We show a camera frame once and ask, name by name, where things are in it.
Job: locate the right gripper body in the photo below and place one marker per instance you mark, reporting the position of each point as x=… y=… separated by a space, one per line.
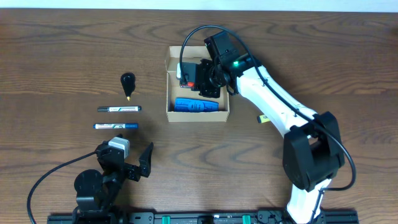
x=203 y=78

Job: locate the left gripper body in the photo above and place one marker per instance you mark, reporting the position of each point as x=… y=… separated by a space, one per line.
x=130 y=171

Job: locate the blue whiteboard marker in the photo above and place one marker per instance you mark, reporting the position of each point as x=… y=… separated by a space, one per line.
x=116 y=126

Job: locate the cardboard box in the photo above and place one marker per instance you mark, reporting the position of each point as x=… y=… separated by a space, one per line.
x=175 y=91

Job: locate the black whiteboard marker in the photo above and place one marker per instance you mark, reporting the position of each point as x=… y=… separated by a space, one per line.
x=119 y=109

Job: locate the yellow highlighter with dark cap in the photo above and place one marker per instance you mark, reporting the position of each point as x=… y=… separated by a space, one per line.
x=262 y=119

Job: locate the black teardrop-shaped tool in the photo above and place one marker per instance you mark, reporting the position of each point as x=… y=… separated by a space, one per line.
x=128 y=82

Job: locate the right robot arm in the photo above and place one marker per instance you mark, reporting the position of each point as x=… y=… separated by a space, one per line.
x=312 y=153

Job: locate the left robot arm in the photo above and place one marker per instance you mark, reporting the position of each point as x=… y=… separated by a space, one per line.
x=96 y=191

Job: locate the black mounting rail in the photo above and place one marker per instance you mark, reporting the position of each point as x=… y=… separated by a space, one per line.
x=259 y=217

